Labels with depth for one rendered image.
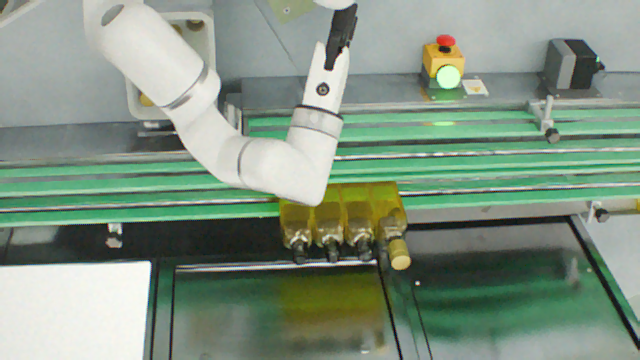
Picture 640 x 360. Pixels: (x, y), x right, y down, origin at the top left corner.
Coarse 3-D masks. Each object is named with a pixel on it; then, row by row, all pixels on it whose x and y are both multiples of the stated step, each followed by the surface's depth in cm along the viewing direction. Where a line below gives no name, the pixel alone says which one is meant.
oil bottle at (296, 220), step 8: (280, 200) 142; (280, 208) 140; (288, 208) 139; (296, 208) 139; (304, 208) 139; (280, 216) 142; (288, 216) 137; (296, 216) 137; (304, 216) 137; (288, 224) 136; (296, 224) 136; (304, 224) 136; (312, 224) 137; (288, 232) 135; (296, 232) 135; (304, 232) 135; (312, 232) 137; (288, 240) 136; (312, 240) 138; (288, 248) 137
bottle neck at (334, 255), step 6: (324, 240) 135; (330, 240) 134; (336, 240) 135; (324, 246) 134; (330, 246) 133; (336, 246) 133; (330, 252) 132; (336, 252) 132; (330, 258) 134; (336, 258) 134
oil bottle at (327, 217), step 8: (328, 184) 145; (336, 184) 146; (328, 192) 143; (336, 192) 143; (328, 200) 141; (336, 200) 141; (312, 208) 140; (320, 208) 139; (328, 208) 139; (336, 208) 139; (312, 216) 139; (320, 216) 137; (328, 216) 137; (336, 216) 138; (320, 224) 136; (328, 224) 136; (336, 224) 136; (320, 232) 136; (328, 232) 136; (336, 232) 136; (320, 240) 137
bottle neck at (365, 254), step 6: (360, 234) 136; (366, 234) 136; (354, 240) 137; (360, 240) 135; (366, 240) 135; (360, 246) 134; (366, 246) 133; (360, 252) 133; (366, 252) 133; (372, 252) 133; (360, 258) 133; (366, 258) 134; (372, 258) 134
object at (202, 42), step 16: (176, 16) 134; (192, 16) 135; (208, 16) 136; (192, 32) 144; (208, 32) 137; (192, 48) 146; (208, 48) 139; (208, 64) 144; (128, 80) 141; (128, 96) 143; (144, 112) 146; (160, 112) 147
